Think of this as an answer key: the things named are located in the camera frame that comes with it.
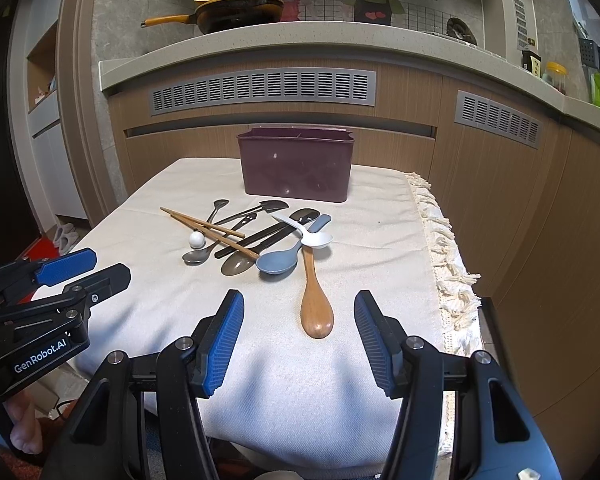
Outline wooden spoon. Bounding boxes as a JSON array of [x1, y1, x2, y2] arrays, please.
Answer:
[[300, 247, 334, 339]]

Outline large steel spoon black handle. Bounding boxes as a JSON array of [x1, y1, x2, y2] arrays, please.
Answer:
[[221, 208, 320, 276]]

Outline small steel smiley spoon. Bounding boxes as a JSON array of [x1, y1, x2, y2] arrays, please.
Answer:
[[182, 214, 257, 266]]

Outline wooden chopstick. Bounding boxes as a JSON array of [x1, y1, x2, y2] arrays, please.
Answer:
[[171, 214, 259, 260], [160, 207, 246, 238]]

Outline blue plastic spoon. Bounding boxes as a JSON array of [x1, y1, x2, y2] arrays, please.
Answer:
[[256, 214, 332, 275]]

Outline white ceramic spoon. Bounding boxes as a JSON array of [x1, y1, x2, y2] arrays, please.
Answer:
[[270, 212, 332, 249]]

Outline small dark teaspoon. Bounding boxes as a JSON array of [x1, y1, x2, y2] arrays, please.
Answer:
[[207, 198, 230, 222]]

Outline black spatula utensil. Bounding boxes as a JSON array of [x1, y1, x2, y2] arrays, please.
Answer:
[[215, 200, 289, 226]]

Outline grey kitchen countertop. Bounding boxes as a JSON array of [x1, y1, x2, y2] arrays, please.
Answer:
[[98, 21, 600, 132]]

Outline person's left hand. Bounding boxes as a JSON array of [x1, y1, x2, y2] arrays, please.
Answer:
[[6, 390, 43, 455]]

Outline white fringed tablecloth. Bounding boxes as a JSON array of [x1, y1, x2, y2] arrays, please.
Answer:
[[26, 156, 484, 476]]

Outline purple plastic utensil bin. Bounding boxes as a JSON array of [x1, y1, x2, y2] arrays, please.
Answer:
[[237, 126, 354, 203]]

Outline small grey vent grille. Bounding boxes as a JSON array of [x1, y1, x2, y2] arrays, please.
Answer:
[[454, 90, 542, 148]]

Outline long grey vent grille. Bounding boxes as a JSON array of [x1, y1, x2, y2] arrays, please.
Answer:
[[148, 67, 377, 116]]

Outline dark sauce bottle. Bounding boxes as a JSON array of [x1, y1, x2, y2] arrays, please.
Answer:
[[521, 49, 542, 77]]

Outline yellow lid jar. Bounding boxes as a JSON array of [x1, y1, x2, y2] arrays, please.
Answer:
[[542, 62, 568, 94]]

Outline yellow handled frying pan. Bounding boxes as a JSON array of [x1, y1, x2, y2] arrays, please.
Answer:
[[140, 0, 284, 35]]

